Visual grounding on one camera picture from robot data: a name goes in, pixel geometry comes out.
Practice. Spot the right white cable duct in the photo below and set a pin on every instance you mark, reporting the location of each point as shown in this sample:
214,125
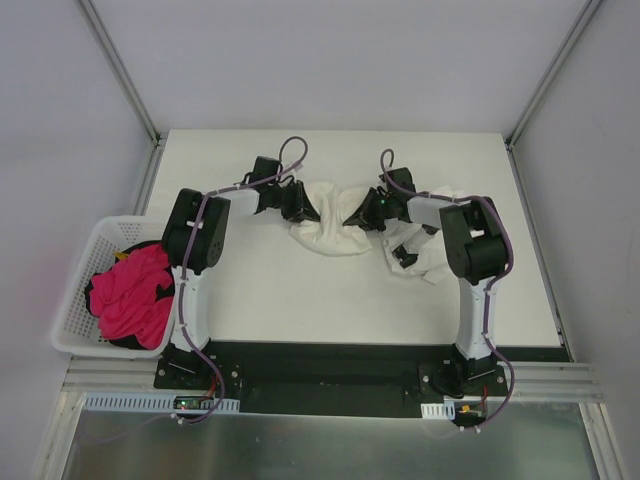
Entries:
438,411

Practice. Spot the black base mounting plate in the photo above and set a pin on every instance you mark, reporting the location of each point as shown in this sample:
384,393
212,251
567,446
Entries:
357,380

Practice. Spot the right aluminium frame post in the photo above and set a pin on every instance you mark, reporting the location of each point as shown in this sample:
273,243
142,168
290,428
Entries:
576,32

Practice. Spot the white plastic laundry basket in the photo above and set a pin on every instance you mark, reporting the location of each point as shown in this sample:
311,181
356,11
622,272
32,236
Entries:
119,301

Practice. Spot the left aluminium frame post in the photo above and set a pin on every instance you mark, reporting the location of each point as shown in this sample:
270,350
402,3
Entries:
114,60

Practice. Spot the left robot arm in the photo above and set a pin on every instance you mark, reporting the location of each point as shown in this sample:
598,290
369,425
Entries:
194,239

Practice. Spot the pink red t shirt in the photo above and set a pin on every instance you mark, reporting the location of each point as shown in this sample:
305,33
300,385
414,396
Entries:
130,295

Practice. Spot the cream white t shirt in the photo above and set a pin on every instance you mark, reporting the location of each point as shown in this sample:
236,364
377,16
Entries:
330,236

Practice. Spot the aluminium frame post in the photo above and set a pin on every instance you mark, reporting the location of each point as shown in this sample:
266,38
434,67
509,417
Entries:
114,60
576,32

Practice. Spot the left white cable duct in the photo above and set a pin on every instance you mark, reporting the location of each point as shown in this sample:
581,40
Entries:
157,403

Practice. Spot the white black printed t shirt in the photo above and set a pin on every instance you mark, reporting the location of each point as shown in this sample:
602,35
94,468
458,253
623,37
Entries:
410,251

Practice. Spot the white cable duct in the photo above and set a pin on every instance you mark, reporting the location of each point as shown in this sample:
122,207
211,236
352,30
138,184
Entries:
157,403
438,411

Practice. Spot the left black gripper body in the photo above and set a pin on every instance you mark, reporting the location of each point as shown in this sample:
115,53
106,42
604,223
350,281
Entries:
291,201

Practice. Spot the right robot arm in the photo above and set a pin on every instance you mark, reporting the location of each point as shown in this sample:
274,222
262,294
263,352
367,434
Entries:
478,252

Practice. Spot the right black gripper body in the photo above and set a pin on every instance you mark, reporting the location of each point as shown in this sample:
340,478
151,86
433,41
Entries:
373,210

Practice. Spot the black t shirt in basket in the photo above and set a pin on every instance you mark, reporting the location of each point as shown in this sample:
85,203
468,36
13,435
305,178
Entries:
92,300

